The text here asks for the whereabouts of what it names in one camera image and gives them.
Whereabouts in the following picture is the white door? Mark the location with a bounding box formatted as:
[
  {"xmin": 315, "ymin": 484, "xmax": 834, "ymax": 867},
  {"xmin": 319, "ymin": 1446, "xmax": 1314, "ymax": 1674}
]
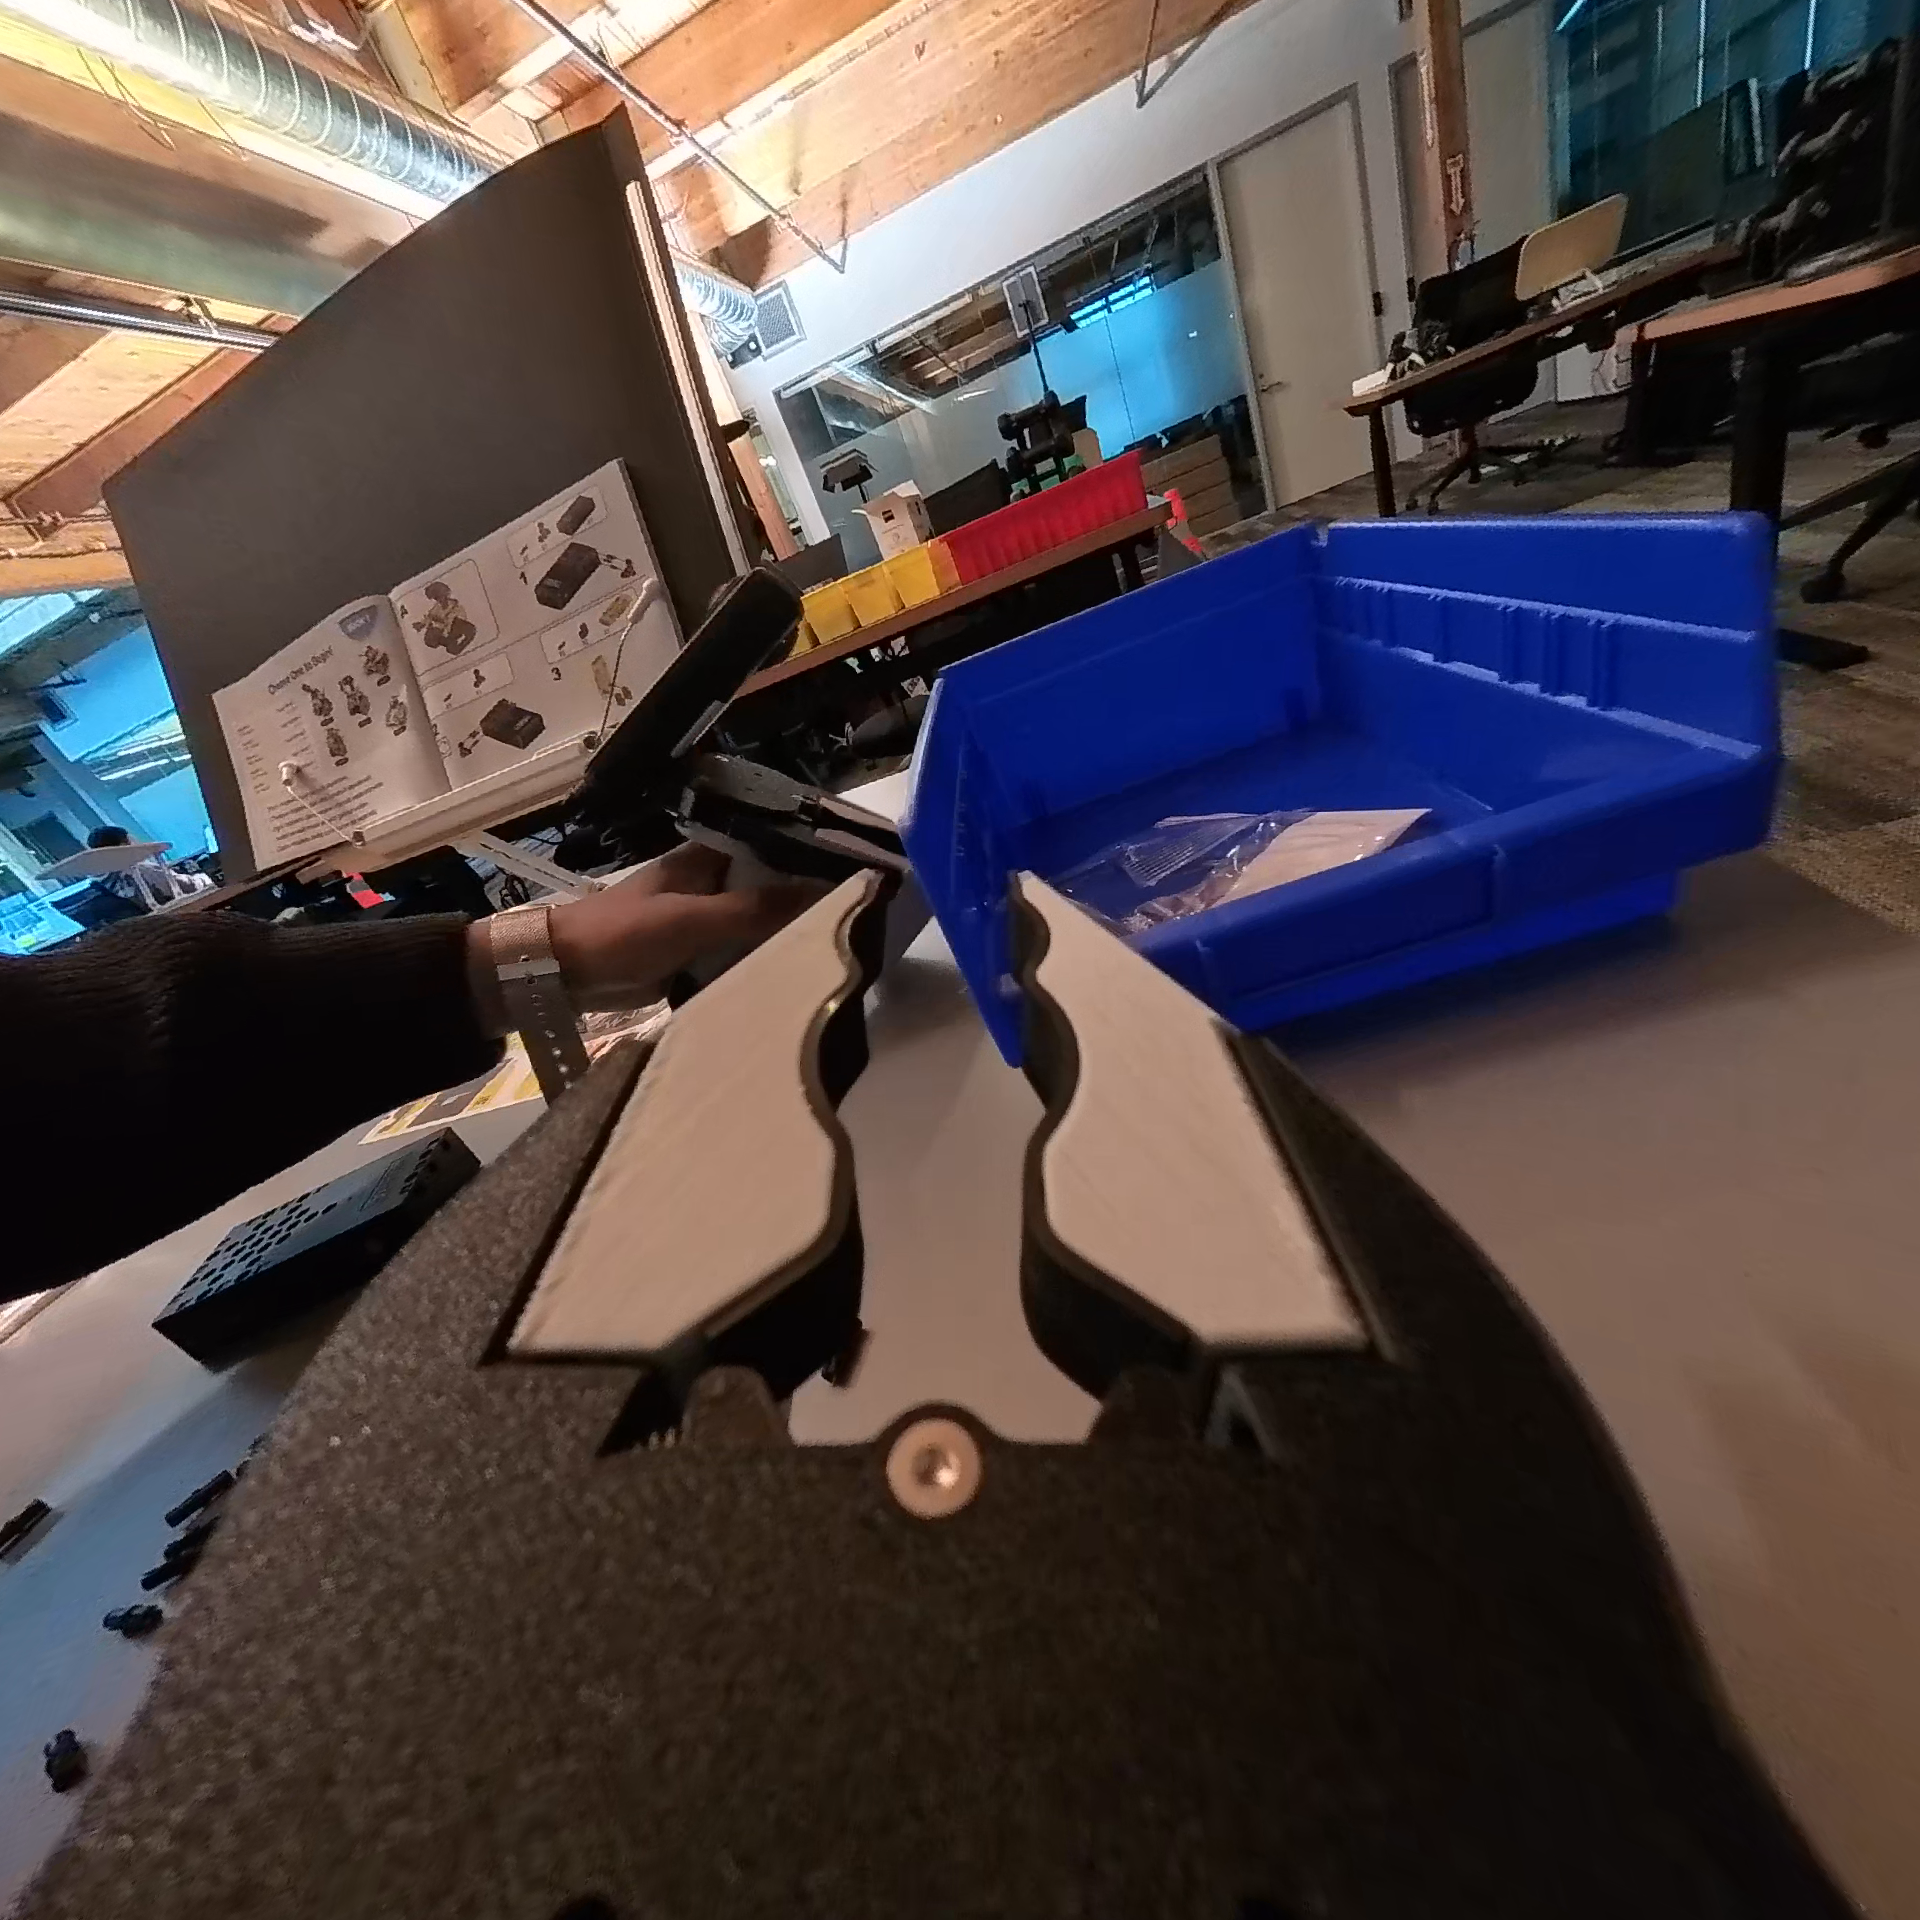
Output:
[{"xmin": 1216, "ymin": 90, "xmax": 1389, "ymax": 512}]

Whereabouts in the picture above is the silver ventilation duct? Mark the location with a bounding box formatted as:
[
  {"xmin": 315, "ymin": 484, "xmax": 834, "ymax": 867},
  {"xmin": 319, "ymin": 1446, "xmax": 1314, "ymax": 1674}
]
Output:
[{"xmin": 47, "ymin": 0, "xmax": 769, "ymax": 354}]

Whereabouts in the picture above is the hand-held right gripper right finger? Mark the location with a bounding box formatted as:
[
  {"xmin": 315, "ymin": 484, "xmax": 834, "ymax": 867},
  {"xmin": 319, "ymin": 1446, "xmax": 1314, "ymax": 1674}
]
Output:
[{"xmin": 1008, "ymin": 871, "xmax": 1375, "ymax": 1360}]

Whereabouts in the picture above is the long wooden table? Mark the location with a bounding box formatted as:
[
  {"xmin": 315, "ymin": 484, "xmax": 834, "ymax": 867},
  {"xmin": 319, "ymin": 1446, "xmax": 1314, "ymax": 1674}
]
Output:
[{"xmin": 744, "ymin": 503, "xmax": 1179, "ymax": 707}]

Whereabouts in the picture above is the black equipment frame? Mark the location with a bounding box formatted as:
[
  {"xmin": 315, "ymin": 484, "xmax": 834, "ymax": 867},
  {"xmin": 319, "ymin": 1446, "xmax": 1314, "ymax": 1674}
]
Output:
[{"xmin": 997, "ymin": 386, "xmax": 1088, "ymax": 495}]

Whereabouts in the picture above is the open instruction booklet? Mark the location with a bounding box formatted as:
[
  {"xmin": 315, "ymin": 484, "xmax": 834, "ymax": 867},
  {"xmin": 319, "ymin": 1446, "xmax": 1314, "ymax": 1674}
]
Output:
[{"xmin": 210, "ymin": 456, "xmax": 683, "ymax": 872}]

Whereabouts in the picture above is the person's left hand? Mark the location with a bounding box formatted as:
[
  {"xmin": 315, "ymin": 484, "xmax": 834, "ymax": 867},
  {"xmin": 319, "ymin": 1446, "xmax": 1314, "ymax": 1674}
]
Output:
[{"xmin": 555, "ymin": 838, "xmax": 801, "ymax": 1015}]

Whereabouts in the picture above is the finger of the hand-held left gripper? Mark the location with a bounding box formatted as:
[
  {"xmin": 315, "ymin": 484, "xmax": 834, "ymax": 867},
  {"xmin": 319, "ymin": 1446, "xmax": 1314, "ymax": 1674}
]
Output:
[{"xmin": 809, "ymin": 800, "xmax": 913, "ymax": 880}]

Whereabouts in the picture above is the red storage bin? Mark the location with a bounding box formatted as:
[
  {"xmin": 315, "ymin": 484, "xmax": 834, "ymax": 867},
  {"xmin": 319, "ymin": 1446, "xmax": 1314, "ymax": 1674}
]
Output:
[{"xmin": 937, "ymin": 451, "xmax": 1151, "ymax": 586}]

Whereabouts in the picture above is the black office chair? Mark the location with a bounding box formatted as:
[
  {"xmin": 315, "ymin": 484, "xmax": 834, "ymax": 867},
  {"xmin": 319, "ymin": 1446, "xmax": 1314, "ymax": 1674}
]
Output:
[{"xmin": 1408, "ymin": 246, "xmax": 1551, "ymax": 515}]

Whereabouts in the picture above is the yellow grey sticker sheet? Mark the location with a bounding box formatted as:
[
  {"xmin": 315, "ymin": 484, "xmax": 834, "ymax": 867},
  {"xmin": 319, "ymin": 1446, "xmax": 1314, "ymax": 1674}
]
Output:
[{"xmin": 356, "ymin": 1050, "xmax": 544, "ymax": 1150}]

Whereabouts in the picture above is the beige back office chair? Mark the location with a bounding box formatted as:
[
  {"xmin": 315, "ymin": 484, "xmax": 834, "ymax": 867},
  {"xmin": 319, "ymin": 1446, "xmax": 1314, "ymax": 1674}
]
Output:
[{"xmin": 1512, "ymin": 192, "xmax": 1633, "ymax": 309}]

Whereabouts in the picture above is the clear plastic bag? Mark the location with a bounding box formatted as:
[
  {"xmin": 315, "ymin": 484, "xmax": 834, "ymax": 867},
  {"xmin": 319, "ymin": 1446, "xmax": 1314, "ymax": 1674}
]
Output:
[{"xmin": 1050, "ymin": 807, "xmax": 1433, "ymax": 939}]

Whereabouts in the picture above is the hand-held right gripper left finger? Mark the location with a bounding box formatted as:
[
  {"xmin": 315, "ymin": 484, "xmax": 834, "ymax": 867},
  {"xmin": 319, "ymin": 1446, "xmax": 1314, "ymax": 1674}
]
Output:
[{"xmin": 504, "ymin": 867, "xmax": 888, "ymax": 1374}]

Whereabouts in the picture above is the person's left forearm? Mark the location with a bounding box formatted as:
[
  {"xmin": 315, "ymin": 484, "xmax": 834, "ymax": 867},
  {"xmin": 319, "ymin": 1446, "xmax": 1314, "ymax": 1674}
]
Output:
[{"xmin": 0, "ymin": 907, "xmax": 505, "ymax": 1308}]

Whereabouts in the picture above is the black perforated plastic box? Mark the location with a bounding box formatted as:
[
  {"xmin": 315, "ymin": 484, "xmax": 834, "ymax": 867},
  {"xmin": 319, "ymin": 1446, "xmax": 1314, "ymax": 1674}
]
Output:
[{"xmin": 152, "ymin": 1127, "xmax": 484, "ymax": 1366}]

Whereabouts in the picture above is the blue plastic bin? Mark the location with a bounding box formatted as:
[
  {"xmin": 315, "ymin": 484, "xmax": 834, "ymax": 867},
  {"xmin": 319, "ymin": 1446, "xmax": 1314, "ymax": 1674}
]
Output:
[{"xmin": 896, "ymin": 510, "xmax": 1788, "ymax": 1070}]

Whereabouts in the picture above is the pile of small plastic pins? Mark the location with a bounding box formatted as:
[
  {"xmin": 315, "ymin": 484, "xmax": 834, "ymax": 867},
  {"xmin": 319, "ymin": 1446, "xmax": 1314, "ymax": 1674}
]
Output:
[{"xmin": 104, "ymin": 1468, "xmax": 250, "ymax": 1637}]

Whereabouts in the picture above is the silver mesh watch band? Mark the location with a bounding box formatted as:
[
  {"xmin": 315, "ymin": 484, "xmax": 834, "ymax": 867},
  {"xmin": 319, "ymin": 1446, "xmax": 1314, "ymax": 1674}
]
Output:
[{"xmin": 468, "ymin": 902, "xmax": 594, "ymax": 1106}]

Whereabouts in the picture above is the wooden top desk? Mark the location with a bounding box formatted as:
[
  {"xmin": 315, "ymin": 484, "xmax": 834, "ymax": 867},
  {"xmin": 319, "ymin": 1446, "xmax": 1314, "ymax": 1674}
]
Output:
[
  {"xmin": 1343, "ymin": 239, "xmax": 1759, "ymax": 483},
  {"xmin": 1627, "ymin": 246, "xmax": 1920, "ymax": 670}
]

